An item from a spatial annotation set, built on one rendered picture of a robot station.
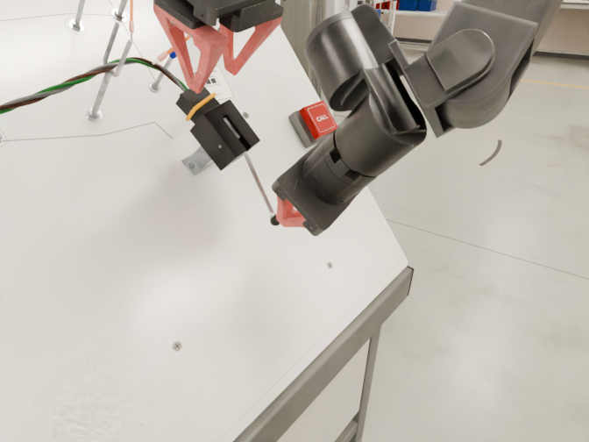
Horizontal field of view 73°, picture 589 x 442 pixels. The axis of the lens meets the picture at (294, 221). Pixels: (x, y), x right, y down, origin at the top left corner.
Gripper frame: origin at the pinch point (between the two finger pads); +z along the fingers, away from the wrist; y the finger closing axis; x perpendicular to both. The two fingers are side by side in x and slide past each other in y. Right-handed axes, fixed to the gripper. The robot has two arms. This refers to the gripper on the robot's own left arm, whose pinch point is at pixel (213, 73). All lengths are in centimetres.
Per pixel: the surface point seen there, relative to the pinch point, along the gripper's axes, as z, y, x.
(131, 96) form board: 8.4, 2.0, -9.9
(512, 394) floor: 100, -70, 96
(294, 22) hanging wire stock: 36, -85, -38
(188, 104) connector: 4.1, 1.7, -1.5
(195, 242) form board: 16.0, 7.4, 6.4
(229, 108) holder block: 3.8, -1.3, 1.7
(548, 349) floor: 100, -99, 105
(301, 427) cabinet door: 46, 6, 32
